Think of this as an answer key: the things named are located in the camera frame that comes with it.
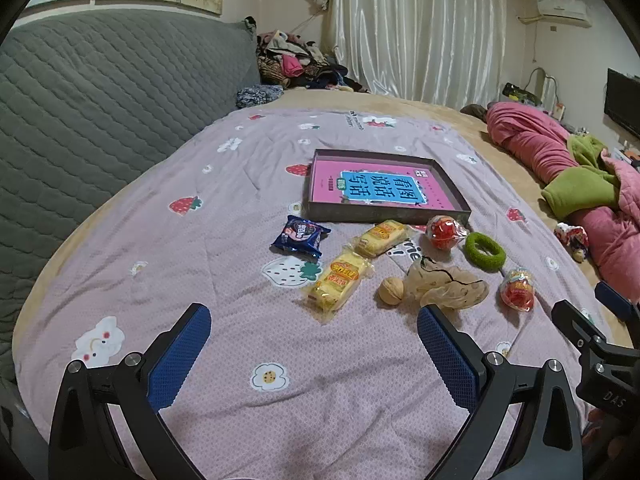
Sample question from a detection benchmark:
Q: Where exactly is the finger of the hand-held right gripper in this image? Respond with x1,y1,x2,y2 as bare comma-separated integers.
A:
551,300,622,357
594,281,640,322

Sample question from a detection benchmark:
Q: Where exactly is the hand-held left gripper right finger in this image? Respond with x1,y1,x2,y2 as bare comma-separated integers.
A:
416,304,585,480

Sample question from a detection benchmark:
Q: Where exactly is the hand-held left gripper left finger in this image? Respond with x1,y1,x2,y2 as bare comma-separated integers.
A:
48,302,212,480

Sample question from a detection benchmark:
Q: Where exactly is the beige plush toy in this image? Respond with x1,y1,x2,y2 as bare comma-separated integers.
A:
404,255,490,312

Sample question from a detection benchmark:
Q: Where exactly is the red toy egg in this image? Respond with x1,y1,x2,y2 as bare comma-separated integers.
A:
425,214,471,251
498,267,537,312

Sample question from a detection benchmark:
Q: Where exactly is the walnut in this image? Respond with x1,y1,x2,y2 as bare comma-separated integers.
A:
378,276,405,306

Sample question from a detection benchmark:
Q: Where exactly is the green hair scrunchie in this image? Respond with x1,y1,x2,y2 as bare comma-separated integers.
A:
464,231,506,273

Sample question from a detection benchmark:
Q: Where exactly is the yellow cake packet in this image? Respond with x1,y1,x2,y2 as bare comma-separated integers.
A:
306,247,375,317
354,220,411,258

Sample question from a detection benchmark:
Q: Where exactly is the blue cookie packet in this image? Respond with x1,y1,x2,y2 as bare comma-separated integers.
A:
270,215,332,260

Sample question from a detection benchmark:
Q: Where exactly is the pink box lid tray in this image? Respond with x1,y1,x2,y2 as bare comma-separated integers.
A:
302,149,472,226

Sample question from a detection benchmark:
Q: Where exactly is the small red white plush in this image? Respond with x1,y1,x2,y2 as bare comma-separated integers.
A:
554,222,591,262

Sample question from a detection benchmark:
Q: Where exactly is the pink strawberry print blanket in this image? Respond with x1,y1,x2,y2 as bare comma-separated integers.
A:
15,109,613,480

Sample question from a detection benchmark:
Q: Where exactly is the green fleece blanket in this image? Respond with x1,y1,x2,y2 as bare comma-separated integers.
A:
541,132,623,221

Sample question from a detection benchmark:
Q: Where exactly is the pink quilt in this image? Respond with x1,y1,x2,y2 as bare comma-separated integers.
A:
486,101,640,288

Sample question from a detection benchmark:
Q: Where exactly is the black television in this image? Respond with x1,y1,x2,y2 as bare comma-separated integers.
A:
603,67,640,141

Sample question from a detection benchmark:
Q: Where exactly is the grey brown cloth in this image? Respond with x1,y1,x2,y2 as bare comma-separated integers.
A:
460,102,493,121

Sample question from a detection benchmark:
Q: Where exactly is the grey quilted headboard cover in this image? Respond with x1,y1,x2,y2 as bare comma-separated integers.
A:
0,7,263,386

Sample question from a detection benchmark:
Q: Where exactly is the blue patterned cloth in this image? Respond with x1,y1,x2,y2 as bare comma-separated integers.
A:
236,84,285,110

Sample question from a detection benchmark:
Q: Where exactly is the white air conditioner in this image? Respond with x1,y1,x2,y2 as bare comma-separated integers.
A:
536,0,593,29

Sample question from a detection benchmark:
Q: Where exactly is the pile of clothes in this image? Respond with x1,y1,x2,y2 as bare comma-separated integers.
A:
256,30,371,93

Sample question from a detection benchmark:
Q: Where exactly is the white curtain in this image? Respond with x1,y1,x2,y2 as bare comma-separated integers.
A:
327,0,508,111

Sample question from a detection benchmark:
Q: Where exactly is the white curved metal frame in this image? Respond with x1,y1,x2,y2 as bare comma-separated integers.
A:
529,66,558,111

